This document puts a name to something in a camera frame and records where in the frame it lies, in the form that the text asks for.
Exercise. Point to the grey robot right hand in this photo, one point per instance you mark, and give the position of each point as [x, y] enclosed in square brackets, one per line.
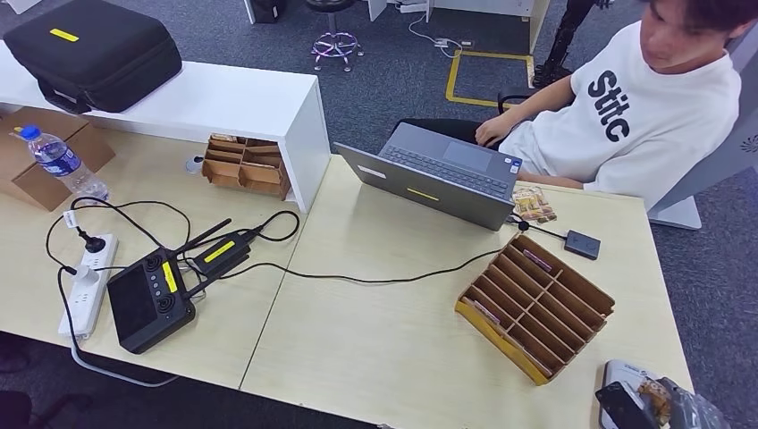
[699, 414]

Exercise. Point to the black power adapter yellow sticker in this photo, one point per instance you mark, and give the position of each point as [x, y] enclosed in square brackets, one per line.
[222, 253]

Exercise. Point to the round grey desk grommet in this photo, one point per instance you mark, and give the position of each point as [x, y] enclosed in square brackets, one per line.
[193, 164]

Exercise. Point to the gold patterned ID card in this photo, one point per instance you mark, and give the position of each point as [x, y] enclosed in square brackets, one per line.
[656, 399]

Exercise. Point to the white cabinet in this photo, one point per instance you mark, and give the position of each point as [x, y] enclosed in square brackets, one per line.
[474, 5]

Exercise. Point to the clear water bottle blue cap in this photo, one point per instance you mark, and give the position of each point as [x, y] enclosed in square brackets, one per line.
[62, 163]

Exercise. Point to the white power strip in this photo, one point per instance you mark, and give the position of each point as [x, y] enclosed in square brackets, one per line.
[86, 296]

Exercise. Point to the grey laptop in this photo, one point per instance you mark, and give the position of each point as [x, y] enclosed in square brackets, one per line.
[450, 157]

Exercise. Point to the black stand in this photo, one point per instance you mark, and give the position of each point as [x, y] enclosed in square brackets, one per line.
[562, 35]

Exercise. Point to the black office chair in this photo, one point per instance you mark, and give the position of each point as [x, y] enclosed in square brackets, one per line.
[509, 95]

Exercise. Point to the white charger plug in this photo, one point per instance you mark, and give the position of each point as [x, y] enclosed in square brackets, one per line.
[86, 274]

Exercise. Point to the person's right forearm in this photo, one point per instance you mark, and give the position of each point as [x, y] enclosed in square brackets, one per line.
[533, 103]

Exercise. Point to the chrome stool base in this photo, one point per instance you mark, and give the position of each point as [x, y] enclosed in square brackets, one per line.
[336, 44]

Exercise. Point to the person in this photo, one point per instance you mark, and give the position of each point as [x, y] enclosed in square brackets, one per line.
[651, 112]

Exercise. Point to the black card reader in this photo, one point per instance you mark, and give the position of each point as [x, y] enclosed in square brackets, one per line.
[582, 244]

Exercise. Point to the black computer tower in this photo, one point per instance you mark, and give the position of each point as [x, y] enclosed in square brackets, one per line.
[266, 9]

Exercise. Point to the black remote controller with screen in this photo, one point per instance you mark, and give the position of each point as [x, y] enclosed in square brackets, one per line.
[142, 308]

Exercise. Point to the white desk shelf riser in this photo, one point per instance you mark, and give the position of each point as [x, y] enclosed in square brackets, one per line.
[207, 97]

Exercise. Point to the brown cardboard divider tray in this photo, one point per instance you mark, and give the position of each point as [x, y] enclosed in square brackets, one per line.
[243, 169]

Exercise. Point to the brown cardboard box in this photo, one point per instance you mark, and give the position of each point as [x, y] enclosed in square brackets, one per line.
[29, 172]

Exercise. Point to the white partition panel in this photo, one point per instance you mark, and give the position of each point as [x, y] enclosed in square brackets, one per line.
[710, 166]

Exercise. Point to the yellow floor tape square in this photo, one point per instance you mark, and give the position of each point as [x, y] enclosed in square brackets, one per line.
[451, 77]

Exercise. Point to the brown cardboard card organizer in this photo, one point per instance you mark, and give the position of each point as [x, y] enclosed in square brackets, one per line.
[533, 308]

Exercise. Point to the person's right hand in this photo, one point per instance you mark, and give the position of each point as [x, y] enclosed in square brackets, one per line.
[497, 130]

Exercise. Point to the black carrying case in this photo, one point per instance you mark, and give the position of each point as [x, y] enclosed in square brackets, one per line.
[95, 53]

